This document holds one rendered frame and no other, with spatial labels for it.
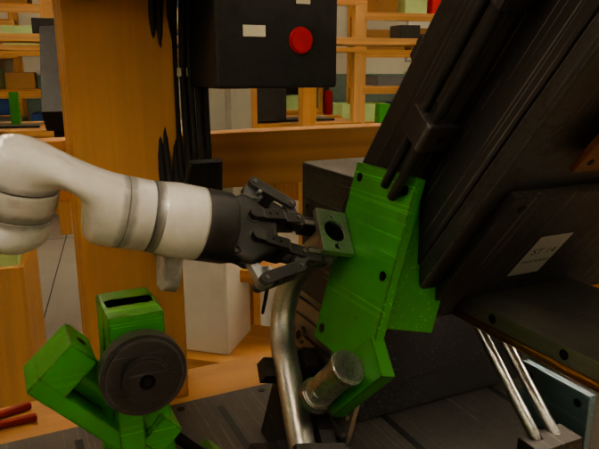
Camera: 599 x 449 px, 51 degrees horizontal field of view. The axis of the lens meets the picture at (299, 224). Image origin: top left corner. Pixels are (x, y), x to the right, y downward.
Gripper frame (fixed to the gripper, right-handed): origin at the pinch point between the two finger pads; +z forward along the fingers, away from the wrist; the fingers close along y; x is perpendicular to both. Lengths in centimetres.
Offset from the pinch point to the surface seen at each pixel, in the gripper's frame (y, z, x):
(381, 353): -14.1, 3.3, -3.0
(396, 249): -5.8, 2.8, -9.2
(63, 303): 141, 29, 309
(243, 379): -1.3, 9.4, 40.5
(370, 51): 535, 376, 347
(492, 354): -13.8, 17.7, -4.1
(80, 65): 28.2, -24.5, 9.8
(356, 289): -6.3, 2.8, -1.6
